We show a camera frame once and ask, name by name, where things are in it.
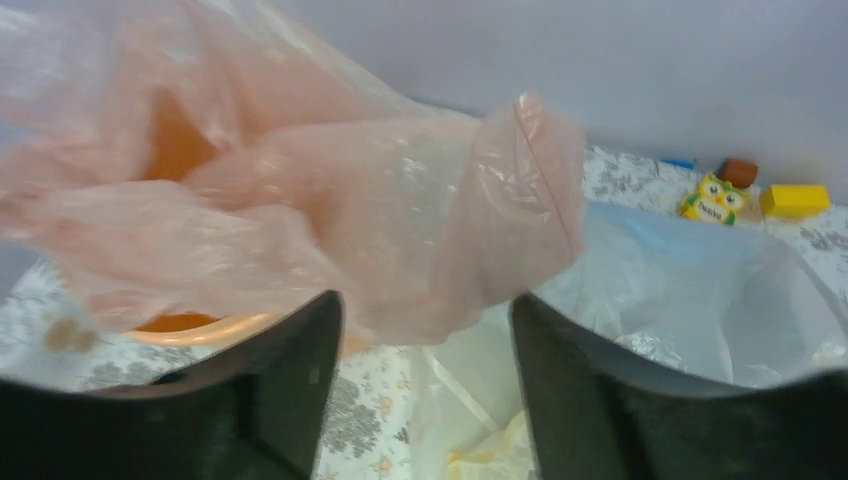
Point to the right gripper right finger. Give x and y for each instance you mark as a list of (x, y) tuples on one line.
[(600, 411)]

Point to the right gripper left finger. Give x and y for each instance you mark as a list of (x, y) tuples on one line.
[(252, 411)]

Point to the cream yellow trash bag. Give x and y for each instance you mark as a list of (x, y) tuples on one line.
[(504, 455)]

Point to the clear white trash bag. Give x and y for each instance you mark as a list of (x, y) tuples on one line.
[(727, 304)]

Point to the pink plastic trash bag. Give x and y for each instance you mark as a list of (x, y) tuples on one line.
[(449, 215)]

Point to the orange plastic trash bin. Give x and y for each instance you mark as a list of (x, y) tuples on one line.
[(268, 235)]

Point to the yellow owl toy block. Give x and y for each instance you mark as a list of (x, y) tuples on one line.
[(713, 201)]

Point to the blue toy piece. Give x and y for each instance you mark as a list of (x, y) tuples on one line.
[(680, 163)]

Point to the small brown block at back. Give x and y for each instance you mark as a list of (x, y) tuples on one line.
[(740, 173)]

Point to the yellow block at back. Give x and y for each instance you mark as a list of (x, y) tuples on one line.
[(798, 201)]

